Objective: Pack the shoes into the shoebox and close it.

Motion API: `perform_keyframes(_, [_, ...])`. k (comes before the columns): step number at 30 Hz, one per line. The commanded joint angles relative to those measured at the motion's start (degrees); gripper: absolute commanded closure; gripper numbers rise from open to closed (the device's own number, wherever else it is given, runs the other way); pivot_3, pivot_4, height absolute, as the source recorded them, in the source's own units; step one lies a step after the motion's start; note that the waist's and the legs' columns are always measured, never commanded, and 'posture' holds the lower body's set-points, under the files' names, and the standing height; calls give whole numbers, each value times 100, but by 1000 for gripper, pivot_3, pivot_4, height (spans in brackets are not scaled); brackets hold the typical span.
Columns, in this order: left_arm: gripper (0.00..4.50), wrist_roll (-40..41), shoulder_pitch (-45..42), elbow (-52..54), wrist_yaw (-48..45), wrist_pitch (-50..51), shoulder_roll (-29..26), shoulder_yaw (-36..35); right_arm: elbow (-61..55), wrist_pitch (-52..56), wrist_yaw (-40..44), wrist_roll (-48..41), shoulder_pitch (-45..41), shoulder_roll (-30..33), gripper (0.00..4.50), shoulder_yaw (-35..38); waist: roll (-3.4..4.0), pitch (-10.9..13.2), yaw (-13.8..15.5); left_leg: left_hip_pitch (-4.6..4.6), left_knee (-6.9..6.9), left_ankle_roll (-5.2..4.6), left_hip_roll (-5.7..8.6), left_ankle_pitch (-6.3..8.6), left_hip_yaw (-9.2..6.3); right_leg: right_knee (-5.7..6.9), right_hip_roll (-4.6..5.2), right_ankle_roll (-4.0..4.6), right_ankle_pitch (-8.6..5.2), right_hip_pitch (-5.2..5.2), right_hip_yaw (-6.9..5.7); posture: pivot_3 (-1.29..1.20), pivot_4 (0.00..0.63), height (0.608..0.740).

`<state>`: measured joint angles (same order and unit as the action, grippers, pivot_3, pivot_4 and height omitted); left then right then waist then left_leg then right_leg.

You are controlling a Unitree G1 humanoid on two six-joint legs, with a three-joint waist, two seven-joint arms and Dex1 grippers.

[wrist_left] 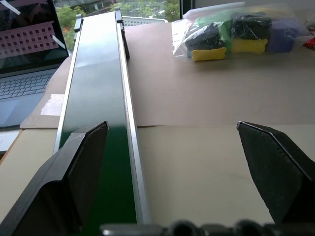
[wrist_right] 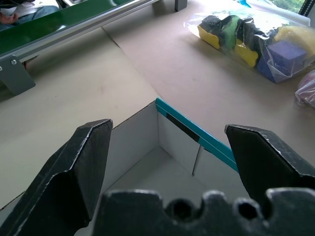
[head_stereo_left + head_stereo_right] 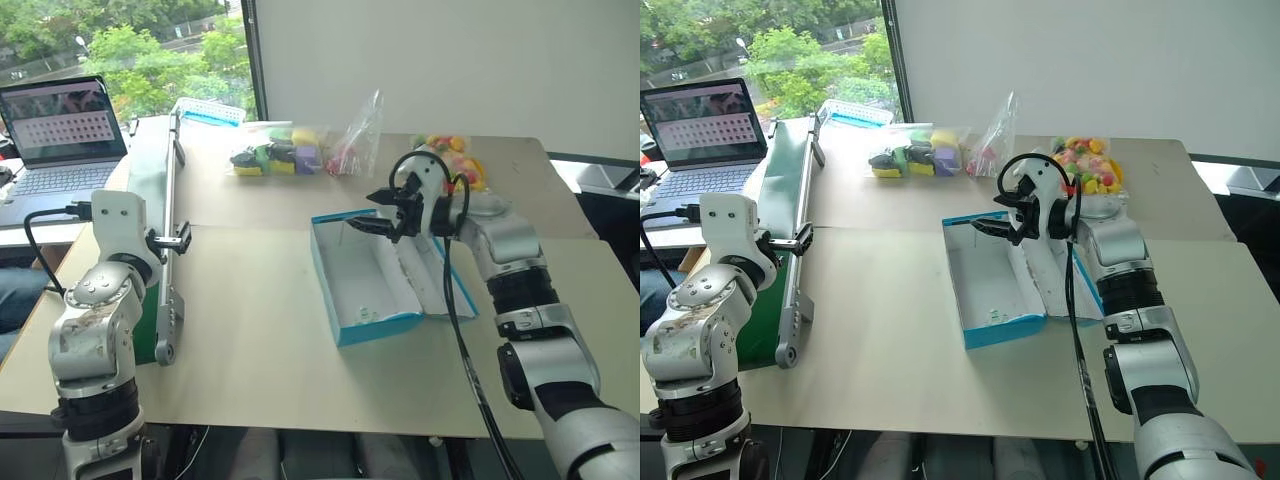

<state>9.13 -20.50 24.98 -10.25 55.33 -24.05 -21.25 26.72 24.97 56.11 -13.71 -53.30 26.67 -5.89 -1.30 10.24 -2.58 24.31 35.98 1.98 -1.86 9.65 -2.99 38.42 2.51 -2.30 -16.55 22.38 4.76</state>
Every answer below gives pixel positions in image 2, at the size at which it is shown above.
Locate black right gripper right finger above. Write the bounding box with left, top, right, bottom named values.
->
left=224, top=124, right=315, bottom=205

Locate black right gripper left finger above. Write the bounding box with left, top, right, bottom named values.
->
left=0, top=119, right=114, bottom=236

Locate white cardboard box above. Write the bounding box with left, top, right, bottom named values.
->
left=0, top=97, right=249, bottom=212

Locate green conveyor belt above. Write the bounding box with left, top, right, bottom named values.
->
left=0, top=0, right=158, bottom=65

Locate clear bag with purple item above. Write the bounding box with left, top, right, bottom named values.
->
left=294, top=70, right=315, bottom=108

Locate clear bag of foam blocks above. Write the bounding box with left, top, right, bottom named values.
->
left=184, top=7, right=315, bottom=85

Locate seated person in jeans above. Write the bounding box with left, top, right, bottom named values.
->
left=0, top=0, right=60, bottom=26

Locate grey metal mounting bracket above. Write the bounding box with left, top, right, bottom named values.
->
left=0, top=54, right=36, bottom=96

